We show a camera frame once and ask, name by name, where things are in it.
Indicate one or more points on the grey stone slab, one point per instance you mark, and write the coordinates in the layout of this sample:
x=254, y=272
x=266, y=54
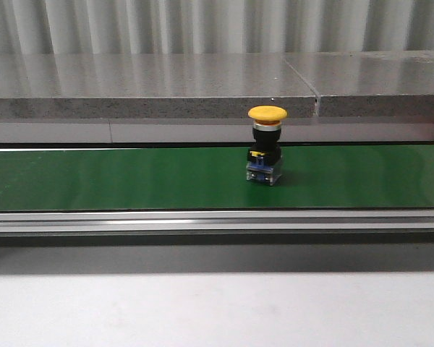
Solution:
x=148, y=86
x=369, y=84

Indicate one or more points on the grey stone slab left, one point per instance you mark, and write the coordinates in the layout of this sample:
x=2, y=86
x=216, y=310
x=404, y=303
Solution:
x=148, y=86

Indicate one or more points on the grey stone slab right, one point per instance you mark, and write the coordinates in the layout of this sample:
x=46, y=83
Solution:
x=369, y=84

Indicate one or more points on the white pleated curtain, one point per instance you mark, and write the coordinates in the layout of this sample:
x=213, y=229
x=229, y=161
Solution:
x=214, y=26

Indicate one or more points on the aluminium conveyor frame rail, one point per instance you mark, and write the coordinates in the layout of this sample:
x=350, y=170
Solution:
x=216, y=222

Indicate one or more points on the yellow push button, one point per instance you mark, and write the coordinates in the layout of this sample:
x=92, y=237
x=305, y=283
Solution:
x=264, y=157

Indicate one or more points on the green conveyor belt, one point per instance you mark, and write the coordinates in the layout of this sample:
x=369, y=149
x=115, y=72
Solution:
x=360, y=176

